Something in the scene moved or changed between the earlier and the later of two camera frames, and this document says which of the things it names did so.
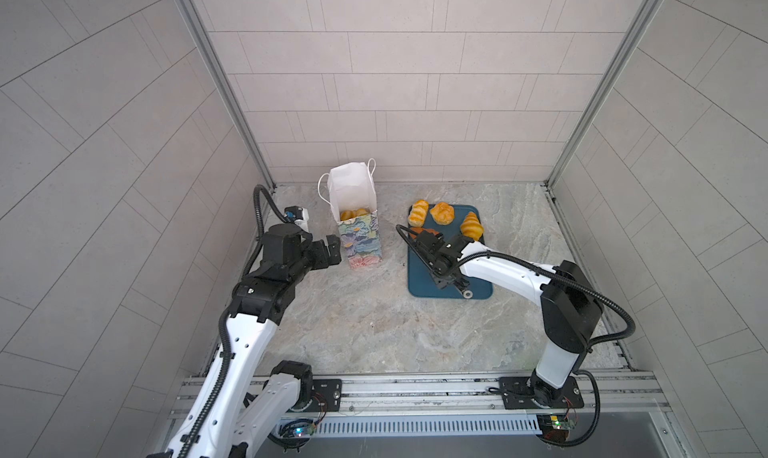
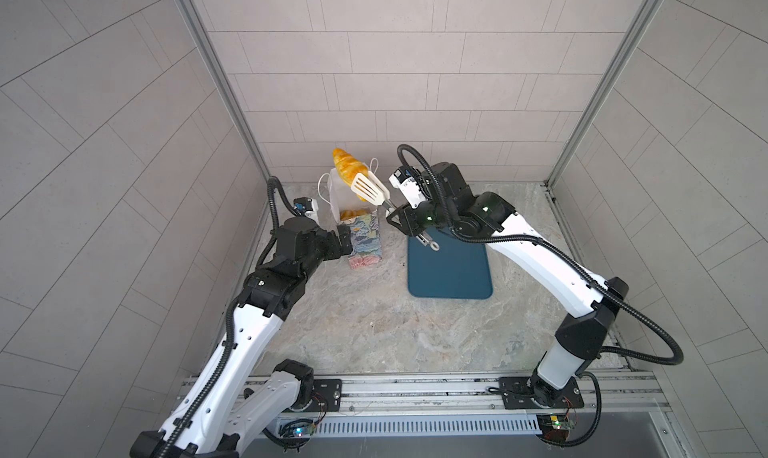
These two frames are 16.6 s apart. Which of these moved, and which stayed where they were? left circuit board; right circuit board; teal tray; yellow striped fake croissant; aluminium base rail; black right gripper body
Moved: black right gripper body; yellow striped fake croissant
Stayed: left circuit board; teal tray; aluminium base rail; right circuit board
